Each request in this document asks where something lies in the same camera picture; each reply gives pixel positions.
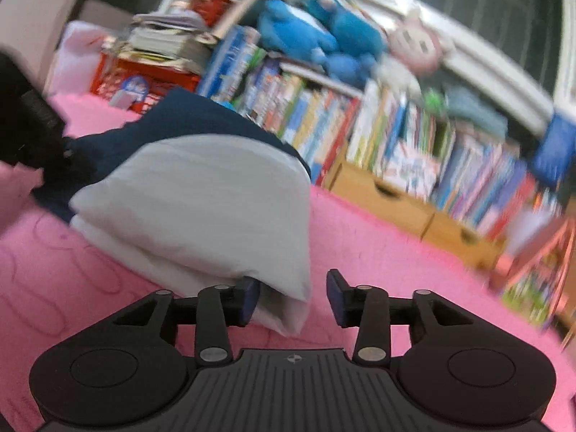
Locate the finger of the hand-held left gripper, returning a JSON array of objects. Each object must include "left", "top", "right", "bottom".
[{"left": 42, "top": 137, "right": 97, "bottom": 186}]

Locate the pink plush toy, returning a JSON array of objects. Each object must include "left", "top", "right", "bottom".
[{"left": 387, "top": 13, "right": 455, "bottom": 77}]

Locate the blue bag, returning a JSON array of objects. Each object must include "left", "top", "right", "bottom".
[{"left": 531, "top": 112, "right": 576, "bottom": 185}]

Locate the white plastic bag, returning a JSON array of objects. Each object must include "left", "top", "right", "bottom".
[{"left": 49, "top": 22, "right": 109, "bottom": 95}]

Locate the pink blanket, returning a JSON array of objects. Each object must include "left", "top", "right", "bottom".
[{"left": 0, "top": 92, "right": 576, "bottom": 432}]

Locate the red plastic crate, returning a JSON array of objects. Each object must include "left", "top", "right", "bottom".
[{"left": 90, "top": 51, "right": 201, "bottom": 113}]

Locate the blue plush toy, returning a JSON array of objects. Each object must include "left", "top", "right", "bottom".
[
  {"left": 306, "top": 0, "right": 390, "bottom": 84},
  {"left": 256, "top": 0, "right": 338, "bottom": 68}
]

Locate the pink picture book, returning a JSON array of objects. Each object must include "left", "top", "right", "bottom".
[{"left": 490, "top": 216, "right": 576, "bottom": 329}]

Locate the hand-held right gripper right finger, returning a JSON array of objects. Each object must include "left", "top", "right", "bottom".
[{"left": 327, "top": 269, "right": 473, "bottom": 366}]

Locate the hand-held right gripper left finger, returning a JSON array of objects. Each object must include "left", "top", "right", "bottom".
[{"left": 112, "top": 276, "right": 261, "bottom": 366}]

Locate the row of upright books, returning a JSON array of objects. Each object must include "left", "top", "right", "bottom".
[
  {"left": 198, "top": 24, "right": 361, "bottom": 176},
  {"left": 346, "top": 78, "right": 563, "bottom": 239}
]

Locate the small red basket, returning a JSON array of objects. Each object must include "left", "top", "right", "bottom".
[{"left": 189, "top": 0, "right": 232, "bottom": 28}]

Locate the navy blue garment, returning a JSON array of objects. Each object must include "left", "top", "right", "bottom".
[{"left": 31, "top": 87, "right": 311, "bottom": 223}]

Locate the stack of worn books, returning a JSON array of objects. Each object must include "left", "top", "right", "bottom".
[{"left": 103, "top": 11, "right": 217, "bottom": 75}]

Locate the white garment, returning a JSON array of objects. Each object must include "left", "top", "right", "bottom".
[{"left": 69, "top": 135, "right": 313, "bottom": 336}]

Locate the wooden drawer unit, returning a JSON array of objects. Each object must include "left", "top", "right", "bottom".
[{"left": 324, "top": 157, "right": 505, "bottom": 271}]

